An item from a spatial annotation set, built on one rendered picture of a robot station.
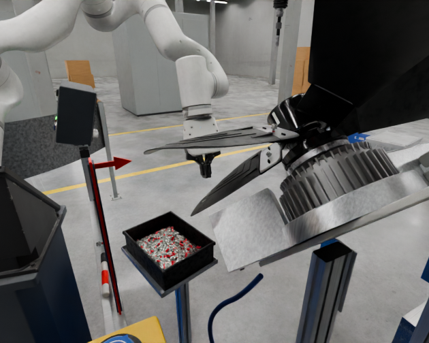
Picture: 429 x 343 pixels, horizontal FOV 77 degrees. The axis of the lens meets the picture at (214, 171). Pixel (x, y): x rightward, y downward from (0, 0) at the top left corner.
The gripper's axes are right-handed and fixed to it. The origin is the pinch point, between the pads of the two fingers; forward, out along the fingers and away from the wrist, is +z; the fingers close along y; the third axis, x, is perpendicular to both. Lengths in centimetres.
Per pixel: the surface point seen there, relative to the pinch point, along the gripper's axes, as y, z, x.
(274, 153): 10.4, -3.9, -19.4
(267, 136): 0.6, -8.8, -30.5
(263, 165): 7.7, -1.3, -18.3
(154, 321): -26, 9, -44
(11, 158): -77, -11, 147
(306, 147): 8.8, -5.6, -31.6
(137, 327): -28, 9, -43
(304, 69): 592, -158, 559
